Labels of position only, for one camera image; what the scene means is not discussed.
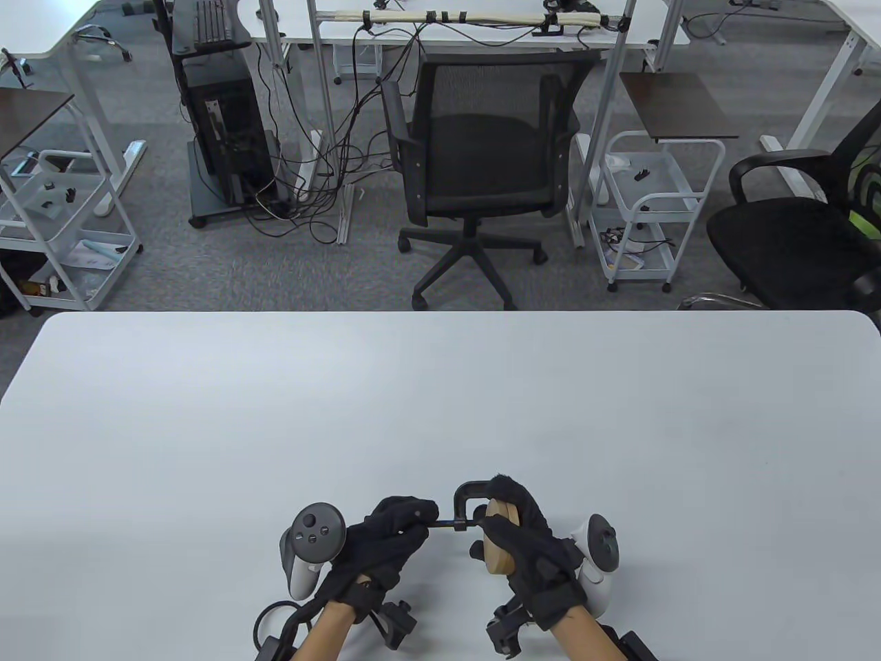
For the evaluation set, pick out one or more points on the person's left hand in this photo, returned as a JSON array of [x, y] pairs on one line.
[[378, 551]]

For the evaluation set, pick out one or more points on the person's right hand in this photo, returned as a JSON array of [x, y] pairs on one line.
[[544, 564]]

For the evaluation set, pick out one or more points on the round wooden disc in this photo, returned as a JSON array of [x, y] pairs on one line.
[[512, 511], [494, 554]]

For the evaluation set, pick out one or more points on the black metal clamp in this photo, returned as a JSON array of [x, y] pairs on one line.
[[458, 506]]

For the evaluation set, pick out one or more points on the person's right forearm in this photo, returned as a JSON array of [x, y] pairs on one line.
[[585, 640]]

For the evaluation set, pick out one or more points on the person's left forearm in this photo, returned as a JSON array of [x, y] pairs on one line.
[[323, 637]]

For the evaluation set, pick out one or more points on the grey and white controller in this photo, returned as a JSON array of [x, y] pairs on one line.
[[599, 544], [313, 530]]

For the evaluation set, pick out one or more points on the black wrist sensor box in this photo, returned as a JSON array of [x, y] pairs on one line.
[[275, 651], [630, 647]]

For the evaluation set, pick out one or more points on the chrome chair base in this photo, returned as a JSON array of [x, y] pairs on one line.
[[122, 49], [723, 297]]

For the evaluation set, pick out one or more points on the black computer tower on stand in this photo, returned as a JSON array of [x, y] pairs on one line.
[[206, 203]]

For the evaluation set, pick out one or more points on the white power strip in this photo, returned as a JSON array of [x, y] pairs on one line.
[[308, 169]]

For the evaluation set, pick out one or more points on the black office chair green back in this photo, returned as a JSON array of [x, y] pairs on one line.
[[784, 248]]

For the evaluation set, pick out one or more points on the white paper sheet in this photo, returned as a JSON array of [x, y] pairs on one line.
[[96, 253]]

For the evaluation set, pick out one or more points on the black mesh office chair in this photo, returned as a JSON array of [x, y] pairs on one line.
[[482, 151]]

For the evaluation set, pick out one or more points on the black bag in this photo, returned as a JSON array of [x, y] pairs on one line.
[[8, 289]]

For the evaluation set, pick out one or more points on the dark wood side table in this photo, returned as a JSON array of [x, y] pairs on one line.
[[27, 117], [678, 107]]

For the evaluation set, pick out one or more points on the white desk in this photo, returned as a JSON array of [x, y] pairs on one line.
[[482, 36], [822, 103], [41, 27]]

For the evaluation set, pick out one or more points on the black keyboard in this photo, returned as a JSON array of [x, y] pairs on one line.
[[210, 21]]

